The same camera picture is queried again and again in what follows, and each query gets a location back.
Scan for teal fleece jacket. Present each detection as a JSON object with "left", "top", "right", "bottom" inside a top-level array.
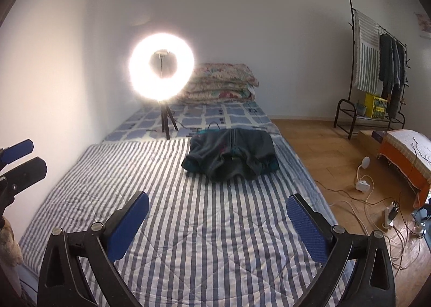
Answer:
[{"left": 182, "top": 128, "right": 279, "bottom": 182}]

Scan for black clothes rack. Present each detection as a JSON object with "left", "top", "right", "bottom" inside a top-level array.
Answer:
[{"left": 333, "top": 8, "right": 409, "bottom": 138}]

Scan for dark hanging clothes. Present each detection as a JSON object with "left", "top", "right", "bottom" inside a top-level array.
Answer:
[{"left": 378, "top": 33, "right": 406, "bottom": 119}]

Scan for white power strip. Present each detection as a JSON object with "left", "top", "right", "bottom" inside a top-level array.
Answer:
[{"left": 382, "top": 202, "right": 399, "bottom": 230}]

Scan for white round device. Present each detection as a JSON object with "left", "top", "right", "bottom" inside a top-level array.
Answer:
[{"left": 357, "top": 156, "right": 370, "bottom": 171}]

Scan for blue checked bed sheet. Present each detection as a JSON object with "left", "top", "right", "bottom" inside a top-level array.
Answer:
[{"left": 104, "top": 101, "right": 280, "bottom": 142}]

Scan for black light tripod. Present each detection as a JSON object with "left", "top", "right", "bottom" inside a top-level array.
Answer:
[{"left": 155, "top": 49, "right": 178, "bottom": 140}]

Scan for blue white striped quilt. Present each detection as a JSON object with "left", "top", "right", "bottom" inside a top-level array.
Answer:
[{"left": 20, "top": 136, "right": 336, "bottom": 306}]

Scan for yellow box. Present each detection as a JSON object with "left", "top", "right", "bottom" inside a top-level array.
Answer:
[{"left": 364, "top": 93, "right": 387, "bottom": 119}]

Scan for floral folded pillows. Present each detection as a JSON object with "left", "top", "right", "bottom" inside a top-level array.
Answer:
[{"left": 176, "top": 63, "right": 259, "bottom": 104}]

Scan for striped hanging towel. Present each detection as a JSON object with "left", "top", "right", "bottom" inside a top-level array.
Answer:
[{"left": 354, "top": 10, "right": 381, "bottom": 95}]

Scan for ring light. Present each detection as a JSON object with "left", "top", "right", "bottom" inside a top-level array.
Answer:
[{"left": 128, "top": 33, "right": 194, "bottom": 102}]

